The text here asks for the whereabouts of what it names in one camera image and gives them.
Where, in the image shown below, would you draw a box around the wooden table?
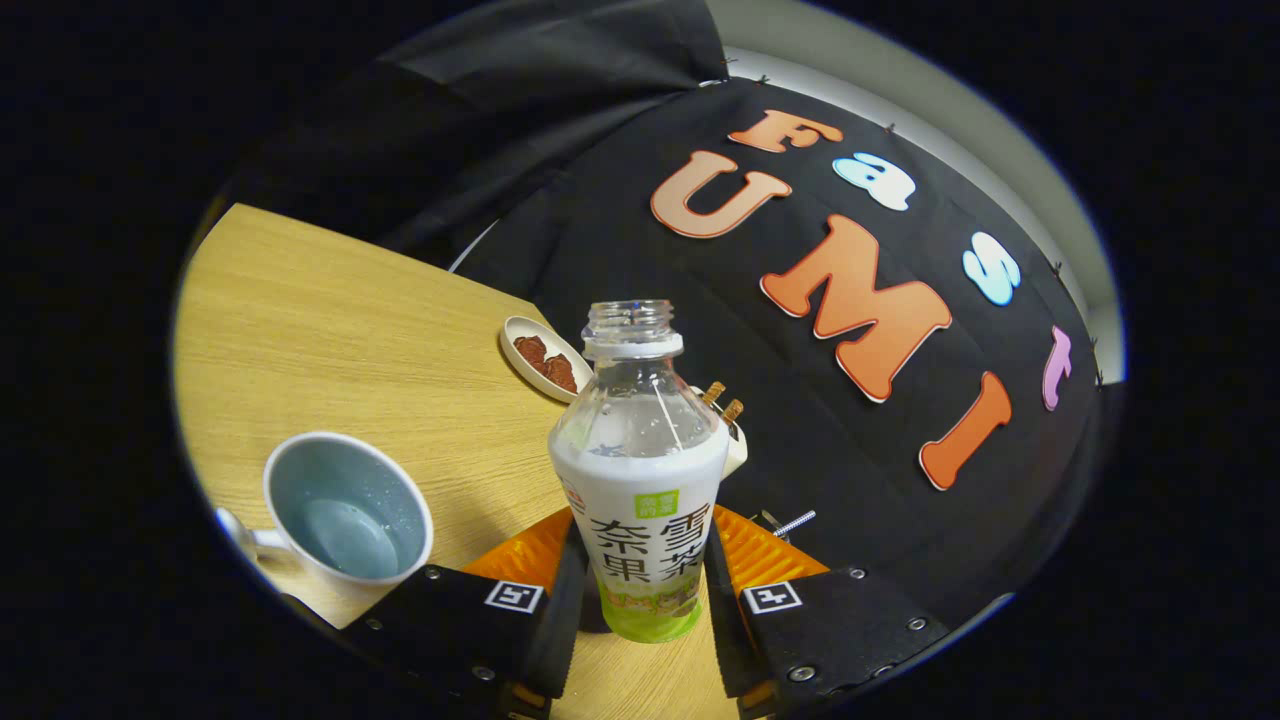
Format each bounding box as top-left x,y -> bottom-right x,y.
175,203 -> 746,720

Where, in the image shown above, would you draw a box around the clear juice bottle white label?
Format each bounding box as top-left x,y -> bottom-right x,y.
547,300 -> 732,644

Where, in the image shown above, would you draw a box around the black backdrop cloth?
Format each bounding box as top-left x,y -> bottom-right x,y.
225,0 -> 1111,631

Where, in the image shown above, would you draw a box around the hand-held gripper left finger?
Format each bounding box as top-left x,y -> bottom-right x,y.
345,505 -> 591,719

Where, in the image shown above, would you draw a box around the white toaster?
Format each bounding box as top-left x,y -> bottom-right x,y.
690,385 -> 749,479

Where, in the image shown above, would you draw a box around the white cup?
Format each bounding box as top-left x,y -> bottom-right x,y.
215,431 -> 435,604

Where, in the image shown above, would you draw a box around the small white plate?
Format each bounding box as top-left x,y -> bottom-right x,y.
499,315 -> 595,405

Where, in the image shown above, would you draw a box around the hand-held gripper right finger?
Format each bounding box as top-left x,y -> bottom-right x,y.
703,505 -> 951,716

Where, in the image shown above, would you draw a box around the clear juice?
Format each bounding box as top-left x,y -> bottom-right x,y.
300,498 -> 401,581

